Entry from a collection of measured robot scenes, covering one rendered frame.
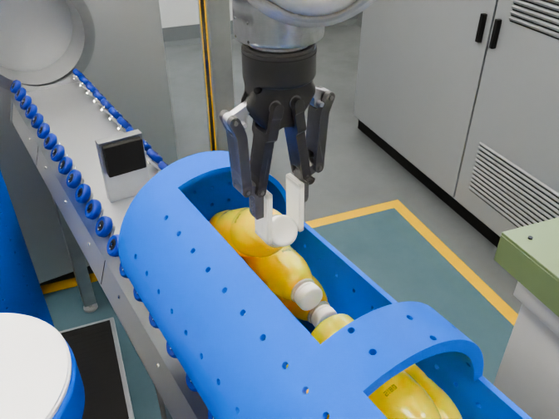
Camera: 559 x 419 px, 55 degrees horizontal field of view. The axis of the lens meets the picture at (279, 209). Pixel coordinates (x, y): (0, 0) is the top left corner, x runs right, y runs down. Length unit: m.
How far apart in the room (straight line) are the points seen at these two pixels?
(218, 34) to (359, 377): 1.06
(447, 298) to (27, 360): 1.90
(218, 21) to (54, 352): 0.89
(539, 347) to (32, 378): 0.82
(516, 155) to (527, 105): 0.22
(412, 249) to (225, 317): 2.10
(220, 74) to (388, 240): 1.50
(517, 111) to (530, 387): 1.54
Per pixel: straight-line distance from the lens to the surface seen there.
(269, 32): 0.51
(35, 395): 0.81
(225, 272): 0.64
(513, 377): 1.16
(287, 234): 0.66
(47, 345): 0.86
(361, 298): 0.82
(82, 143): 1.61
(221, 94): 1.48
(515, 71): 2.47
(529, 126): 2.45
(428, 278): 2.53
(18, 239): 1.63
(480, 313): 2.43
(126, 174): 1.30
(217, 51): 1.44
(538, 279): 0.99
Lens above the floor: 1.64
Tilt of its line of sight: 35 degrees down
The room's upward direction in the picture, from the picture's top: straight up
